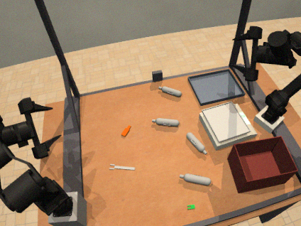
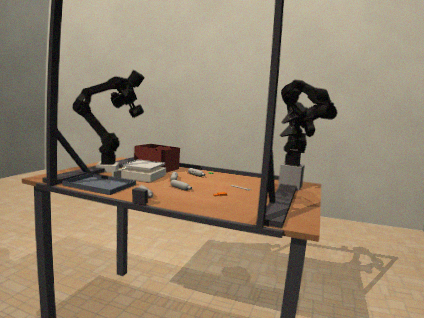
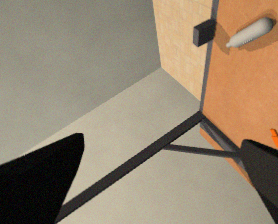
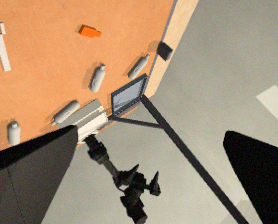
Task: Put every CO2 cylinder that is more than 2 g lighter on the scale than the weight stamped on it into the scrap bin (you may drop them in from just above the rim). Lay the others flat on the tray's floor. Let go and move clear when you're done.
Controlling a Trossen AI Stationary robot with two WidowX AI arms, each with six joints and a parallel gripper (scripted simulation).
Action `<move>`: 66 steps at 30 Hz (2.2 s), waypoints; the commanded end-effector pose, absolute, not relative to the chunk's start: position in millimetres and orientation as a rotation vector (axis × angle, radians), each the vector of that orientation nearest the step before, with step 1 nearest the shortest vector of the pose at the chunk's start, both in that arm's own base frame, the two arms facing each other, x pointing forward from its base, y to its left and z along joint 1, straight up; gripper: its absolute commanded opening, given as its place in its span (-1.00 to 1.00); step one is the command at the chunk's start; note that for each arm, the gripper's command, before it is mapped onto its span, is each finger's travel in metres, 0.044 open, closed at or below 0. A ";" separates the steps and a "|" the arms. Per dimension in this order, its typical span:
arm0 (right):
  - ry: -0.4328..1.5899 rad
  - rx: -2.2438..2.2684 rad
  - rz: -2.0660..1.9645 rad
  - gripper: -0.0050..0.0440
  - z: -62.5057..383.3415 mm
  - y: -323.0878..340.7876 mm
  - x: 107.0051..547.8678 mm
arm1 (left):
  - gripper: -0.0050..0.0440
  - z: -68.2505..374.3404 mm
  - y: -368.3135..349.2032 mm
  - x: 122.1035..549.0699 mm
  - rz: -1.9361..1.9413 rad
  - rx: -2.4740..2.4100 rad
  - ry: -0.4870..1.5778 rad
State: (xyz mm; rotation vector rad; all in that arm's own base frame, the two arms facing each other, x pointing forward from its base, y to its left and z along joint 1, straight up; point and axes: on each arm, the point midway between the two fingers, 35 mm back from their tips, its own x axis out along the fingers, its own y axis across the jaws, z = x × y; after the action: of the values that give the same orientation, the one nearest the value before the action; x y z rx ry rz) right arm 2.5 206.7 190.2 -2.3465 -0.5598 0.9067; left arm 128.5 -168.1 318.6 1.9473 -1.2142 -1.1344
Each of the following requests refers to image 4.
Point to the white digital scale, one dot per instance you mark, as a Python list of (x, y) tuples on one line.
[(81, 118)]

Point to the grey gas cylinder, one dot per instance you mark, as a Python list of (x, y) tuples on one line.
[(14, 135), (97, 78), (64, 113), (138, 67)]

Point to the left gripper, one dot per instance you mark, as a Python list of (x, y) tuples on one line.
[(135, 190)]

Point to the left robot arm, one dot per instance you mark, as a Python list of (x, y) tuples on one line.
[(98, 153)]

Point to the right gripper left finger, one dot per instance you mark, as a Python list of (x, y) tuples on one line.
[(31, 173)]

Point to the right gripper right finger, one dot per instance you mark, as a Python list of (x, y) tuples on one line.
[(255, 163)]

